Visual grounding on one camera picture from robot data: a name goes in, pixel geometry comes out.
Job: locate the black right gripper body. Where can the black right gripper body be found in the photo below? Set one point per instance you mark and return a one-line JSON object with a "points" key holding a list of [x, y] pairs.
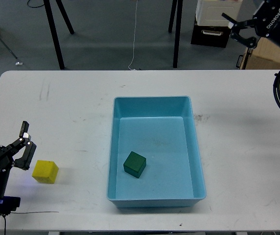
{"points": [[267, 21]]}

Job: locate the light blue plastic bin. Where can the light blue plastic bin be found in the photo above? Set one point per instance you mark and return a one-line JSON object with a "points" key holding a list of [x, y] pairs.
{"points": [[162, 130]]}

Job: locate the black storage crate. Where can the black storage crate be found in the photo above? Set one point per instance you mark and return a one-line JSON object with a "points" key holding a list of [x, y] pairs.
{"points": [[211, 36]]}

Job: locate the white plastic storage box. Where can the white plastic storage box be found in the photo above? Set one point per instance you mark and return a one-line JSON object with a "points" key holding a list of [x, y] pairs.
{"points": [[209, 12]]}

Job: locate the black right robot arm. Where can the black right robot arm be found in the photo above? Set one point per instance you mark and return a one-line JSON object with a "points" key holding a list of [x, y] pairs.
{"points": [[265, 21]]}

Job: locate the black right tripod legs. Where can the black right tripod legs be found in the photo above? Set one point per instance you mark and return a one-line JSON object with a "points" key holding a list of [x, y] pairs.
{"points": [[176, 17]]}

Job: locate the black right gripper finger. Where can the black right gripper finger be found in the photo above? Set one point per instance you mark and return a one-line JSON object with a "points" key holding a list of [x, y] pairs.
{"points": [[234, 25], [250, 42]]}

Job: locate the yellow cube block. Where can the yellow cube block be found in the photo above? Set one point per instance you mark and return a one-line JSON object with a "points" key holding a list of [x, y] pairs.
{"points": [[45, 172]]}

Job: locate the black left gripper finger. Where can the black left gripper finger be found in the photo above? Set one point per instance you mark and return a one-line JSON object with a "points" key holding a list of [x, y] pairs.
{"points": [[22, 141], [24, 161]]}

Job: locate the brown cardboard box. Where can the brown cardboard box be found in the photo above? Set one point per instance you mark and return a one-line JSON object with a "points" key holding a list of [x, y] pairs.
{"points": [[266, 56]]}

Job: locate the green cube block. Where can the green cube block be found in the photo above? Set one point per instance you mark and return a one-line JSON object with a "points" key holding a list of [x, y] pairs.
{"points": [[134, 164]]}

